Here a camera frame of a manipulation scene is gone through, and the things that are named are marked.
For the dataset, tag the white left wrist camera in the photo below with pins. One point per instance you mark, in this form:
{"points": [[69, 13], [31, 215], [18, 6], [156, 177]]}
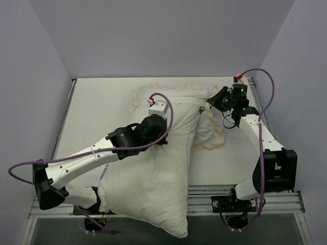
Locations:
{"points": [[158, 107]]}

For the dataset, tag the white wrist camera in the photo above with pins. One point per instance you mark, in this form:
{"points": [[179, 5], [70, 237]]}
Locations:
{"points": [[158, 107], [238, 79]]}

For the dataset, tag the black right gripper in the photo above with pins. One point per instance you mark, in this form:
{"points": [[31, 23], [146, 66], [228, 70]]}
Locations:
{"points": [[217, 98]]}

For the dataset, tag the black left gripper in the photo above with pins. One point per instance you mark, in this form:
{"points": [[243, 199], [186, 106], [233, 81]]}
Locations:
{"points": [[162, 138]]}

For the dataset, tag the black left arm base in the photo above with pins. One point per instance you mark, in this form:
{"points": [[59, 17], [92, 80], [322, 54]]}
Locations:
{"points": [[93, 221]]}

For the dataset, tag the white pillow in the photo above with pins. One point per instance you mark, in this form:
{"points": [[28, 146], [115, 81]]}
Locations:
{"points": [[153, 185]]}

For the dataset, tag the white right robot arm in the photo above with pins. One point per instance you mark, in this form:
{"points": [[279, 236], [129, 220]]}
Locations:
{"points": [[275, 170]]}

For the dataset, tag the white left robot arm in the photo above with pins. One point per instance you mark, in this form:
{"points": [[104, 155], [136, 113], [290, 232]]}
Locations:
{"points": [[52, 182]]}

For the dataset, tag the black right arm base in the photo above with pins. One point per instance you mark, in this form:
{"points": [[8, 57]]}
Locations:
{"points": [[232, 211]]}

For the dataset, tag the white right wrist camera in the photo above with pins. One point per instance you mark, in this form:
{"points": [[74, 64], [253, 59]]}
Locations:
{"points": [[238, 79]]}

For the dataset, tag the grey and cream pillowcase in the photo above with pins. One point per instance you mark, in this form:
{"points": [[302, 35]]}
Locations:
{"points": [[199, 102]]}

